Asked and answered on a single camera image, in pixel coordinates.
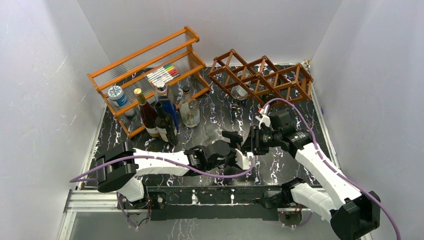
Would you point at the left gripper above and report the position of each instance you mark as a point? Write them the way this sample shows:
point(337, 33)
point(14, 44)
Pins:
point(234, 140)

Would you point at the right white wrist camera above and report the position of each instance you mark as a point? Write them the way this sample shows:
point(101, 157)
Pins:
point(263, 117)

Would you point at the pack of coloured markers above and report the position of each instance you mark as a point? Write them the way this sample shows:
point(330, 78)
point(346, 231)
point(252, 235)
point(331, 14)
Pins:
point(165, 73)

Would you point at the dark bottle gold cap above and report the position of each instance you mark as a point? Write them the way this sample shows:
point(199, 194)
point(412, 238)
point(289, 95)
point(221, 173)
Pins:
point(148, 113)

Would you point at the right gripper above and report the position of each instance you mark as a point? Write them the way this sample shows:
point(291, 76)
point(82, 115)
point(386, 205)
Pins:
point(256, 147)

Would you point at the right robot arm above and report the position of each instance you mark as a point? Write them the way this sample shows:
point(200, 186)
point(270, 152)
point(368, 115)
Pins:
point(350, 212)

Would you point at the brown wooden wine rack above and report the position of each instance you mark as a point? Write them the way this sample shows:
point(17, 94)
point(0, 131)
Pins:
point(230, 69)

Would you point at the blue square bottle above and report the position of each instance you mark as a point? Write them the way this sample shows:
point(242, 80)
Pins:
point(164, 95)

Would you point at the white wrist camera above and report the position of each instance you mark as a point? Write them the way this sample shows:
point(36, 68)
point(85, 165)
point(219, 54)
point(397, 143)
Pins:
point(263, 117)
point(245, 161)

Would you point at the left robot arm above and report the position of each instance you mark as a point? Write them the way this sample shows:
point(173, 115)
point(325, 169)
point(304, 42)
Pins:
point(117, 168)

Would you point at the blue white jar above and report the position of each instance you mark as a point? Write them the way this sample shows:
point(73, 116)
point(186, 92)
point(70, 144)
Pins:
point(117, 95)

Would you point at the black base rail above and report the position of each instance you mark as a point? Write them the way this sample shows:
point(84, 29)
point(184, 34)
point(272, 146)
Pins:
point(212, 202)

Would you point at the clear glass bottle white label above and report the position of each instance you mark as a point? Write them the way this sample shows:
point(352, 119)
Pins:
point(189, 108)

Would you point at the clear bottle black cap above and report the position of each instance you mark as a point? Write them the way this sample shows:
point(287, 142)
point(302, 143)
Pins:
point(238, 94)

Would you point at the orange wooden shelf rack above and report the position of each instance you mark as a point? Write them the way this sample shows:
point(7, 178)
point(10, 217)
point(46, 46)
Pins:
point(130, 73)

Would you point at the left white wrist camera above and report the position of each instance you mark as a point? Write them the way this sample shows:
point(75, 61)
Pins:
point(245, 161)

